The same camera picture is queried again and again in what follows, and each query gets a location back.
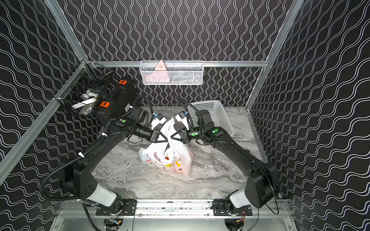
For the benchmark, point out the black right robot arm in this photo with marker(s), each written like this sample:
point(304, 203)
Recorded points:
point(261, 178)

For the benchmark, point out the black wire wall basket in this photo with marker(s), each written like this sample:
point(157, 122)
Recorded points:
point(93, 77)

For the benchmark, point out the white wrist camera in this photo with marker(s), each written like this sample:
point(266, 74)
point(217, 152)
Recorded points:
point(158, 119)
point(182, 117)

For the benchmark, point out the clear wall shelf basket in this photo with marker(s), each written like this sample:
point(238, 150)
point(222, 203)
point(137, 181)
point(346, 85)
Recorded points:
point(181, 72)

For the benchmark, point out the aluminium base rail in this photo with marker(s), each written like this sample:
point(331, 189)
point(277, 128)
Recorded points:
point(198, 208)

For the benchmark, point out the pink triangle item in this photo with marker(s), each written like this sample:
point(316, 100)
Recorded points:
point(160, 73)

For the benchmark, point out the black tool case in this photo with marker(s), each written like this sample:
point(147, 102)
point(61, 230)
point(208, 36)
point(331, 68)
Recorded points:
point(116, 104)

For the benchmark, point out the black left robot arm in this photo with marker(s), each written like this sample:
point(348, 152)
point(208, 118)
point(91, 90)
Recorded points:
point(76, 176)

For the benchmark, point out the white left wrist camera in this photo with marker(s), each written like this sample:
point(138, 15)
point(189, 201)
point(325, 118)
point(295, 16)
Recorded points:
point(158, 119)

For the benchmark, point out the white rolls in wire basket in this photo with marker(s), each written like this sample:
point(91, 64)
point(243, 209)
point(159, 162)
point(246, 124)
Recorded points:
point(85, 105)

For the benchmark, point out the white printed plastic bag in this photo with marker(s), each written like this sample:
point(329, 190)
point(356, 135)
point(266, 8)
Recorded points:
point(170, 156)

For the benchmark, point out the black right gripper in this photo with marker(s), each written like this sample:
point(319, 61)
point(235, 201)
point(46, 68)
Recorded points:
point(184, 137)

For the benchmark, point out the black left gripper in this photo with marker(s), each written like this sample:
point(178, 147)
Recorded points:
point(154, 135)

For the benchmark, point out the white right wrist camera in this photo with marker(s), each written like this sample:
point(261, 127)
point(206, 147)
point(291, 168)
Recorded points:
point(182, 117)

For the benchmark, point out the white perforated plastic basket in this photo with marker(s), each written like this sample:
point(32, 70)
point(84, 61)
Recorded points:
point(215, 120)

